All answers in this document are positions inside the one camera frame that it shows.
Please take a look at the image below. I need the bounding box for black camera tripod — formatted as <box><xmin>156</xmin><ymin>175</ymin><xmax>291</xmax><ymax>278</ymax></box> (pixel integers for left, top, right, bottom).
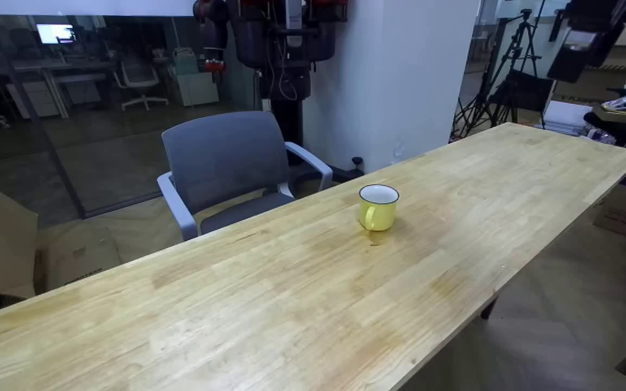
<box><xmin>450</xmin><ymin>9</ymin><xmax>552</xmax><ymax>142</ymax></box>

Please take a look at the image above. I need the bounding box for red and black robot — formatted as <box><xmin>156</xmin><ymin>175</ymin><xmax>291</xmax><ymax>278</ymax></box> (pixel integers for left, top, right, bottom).
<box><xmin>192</xmin><ymin>0</ymin><xmax>349</xmax><ymax>143</ymax></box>

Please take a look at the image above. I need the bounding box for yellow enamel mug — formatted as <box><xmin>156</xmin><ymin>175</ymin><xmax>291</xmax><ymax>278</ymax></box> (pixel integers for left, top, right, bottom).
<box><xmin>358</xmin><ymin>184</ymin><xmax>400</xmax><ymax>233</ymax></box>

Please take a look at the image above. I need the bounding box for white background office chair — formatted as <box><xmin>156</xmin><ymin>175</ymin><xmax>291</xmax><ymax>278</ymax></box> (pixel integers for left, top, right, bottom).
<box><xmin>114</xmin><ymin>58</ymin><xmax>168</xmax><ymax>109</ymax></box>

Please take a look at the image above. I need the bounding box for lit computer monitor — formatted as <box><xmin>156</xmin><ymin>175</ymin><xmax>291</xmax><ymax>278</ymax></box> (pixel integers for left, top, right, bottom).
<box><xmin>37</xmin><ymin>24</ymin><xmax>76</xmax><ymax>46</ymax></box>

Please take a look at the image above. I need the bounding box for grey office chair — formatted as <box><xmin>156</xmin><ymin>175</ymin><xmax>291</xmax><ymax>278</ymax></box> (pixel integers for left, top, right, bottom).
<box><xmin>156</xmin><ymin>110</ymin><xmax>332</xmax><ymax>241</ymax></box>

